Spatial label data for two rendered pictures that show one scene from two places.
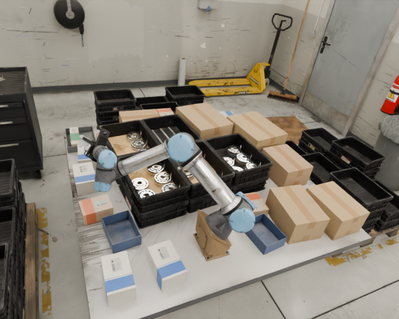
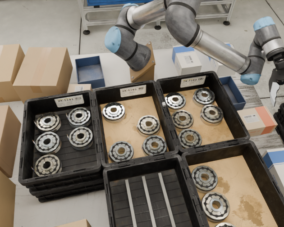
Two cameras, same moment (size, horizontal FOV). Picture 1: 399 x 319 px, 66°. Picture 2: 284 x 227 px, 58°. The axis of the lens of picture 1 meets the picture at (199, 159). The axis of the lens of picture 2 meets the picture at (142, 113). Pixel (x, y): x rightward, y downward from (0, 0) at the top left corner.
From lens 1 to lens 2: 214 cm
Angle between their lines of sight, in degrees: 89
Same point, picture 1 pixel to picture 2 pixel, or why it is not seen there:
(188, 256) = (164, 73)
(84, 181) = (281, 149)
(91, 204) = (261, 117)
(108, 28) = not seen: outside the picture
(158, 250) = (192, 61)
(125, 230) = not seen: hidden behind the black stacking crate
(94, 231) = (248, 106)
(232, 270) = not seen: hidden behind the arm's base
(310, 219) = (47, 49)
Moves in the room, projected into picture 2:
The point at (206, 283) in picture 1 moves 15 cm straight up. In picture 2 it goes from (156, 54) to (157, 35)
